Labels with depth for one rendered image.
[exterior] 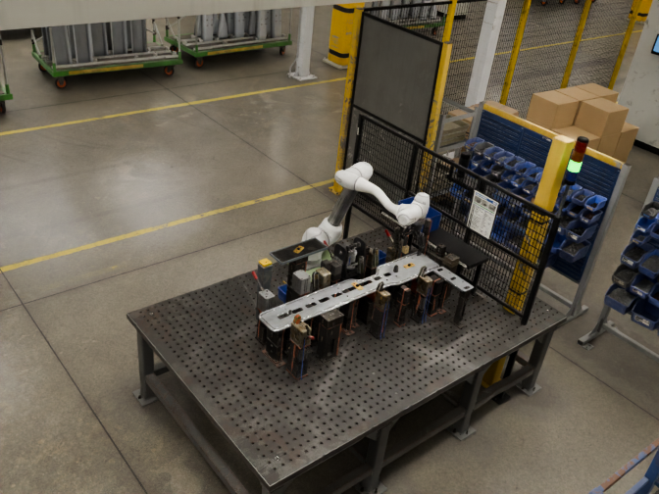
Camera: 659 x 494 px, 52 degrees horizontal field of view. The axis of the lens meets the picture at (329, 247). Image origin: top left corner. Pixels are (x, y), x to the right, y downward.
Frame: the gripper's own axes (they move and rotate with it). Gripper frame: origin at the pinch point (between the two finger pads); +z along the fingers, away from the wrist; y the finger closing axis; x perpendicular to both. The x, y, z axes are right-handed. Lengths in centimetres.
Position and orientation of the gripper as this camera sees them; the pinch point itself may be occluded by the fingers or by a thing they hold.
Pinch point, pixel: (412, 249)
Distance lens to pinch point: 452.3
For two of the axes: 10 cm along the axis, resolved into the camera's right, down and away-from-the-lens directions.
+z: -1.1, 8.4, 5.3
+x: 7.7, -2.6, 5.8
